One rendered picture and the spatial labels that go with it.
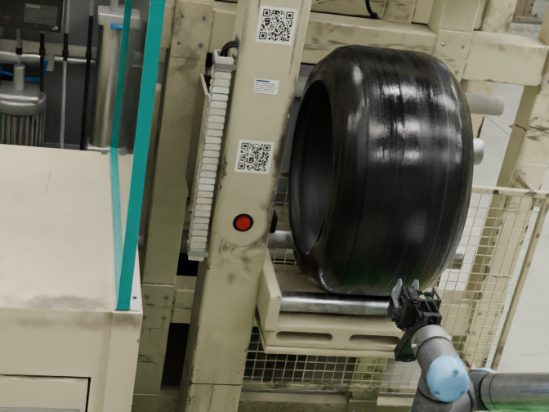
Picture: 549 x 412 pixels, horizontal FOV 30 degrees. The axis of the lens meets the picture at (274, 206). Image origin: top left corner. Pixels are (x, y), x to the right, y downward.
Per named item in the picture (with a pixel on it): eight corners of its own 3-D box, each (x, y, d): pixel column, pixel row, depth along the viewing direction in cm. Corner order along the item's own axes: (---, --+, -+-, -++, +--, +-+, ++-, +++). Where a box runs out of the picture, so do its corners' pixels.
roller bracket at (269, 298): (263, 333, 225) (270, 295, 220) (239, 242, 259) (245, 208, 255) (278, 333, 225) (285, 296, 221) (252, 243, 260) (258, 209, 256)
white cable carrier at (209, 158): (188, 260, 227) (216, 56, 206) (185, 248, 232) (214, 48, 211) (207, 261, 228) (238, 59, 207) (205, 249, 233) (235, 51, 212)
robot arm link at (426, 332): (448, 368, 200) (408, 366, 198) (441, 354, 204) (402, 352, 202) (457, 336, 197) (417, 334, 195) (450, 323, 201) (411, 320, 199)
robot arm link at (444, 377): (426, 406, 189) (436, 369, 185) (409, 370, 199) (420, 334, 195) (466, 408, 191) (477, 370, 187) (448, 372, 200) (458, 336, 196)
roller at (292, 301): (271, 291, 231) (270, 311, 230) (275, 288, 227) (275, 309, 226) (417, 299, 238) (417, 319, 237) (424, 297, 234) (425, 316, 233)
